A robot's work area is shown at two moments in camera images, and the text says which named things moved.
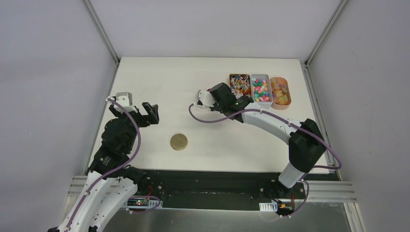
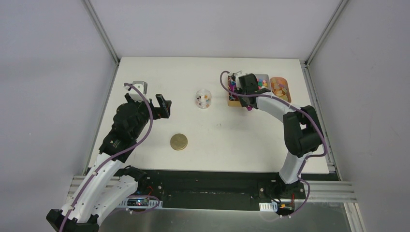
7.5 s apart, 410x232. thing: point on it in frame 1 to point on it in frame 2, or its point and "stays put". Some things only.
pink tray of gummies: [281, 93] stays put
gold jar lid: [179, 141] stays put
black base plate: [218, 190] stays put
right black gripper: [215, 108] to [243, 103]
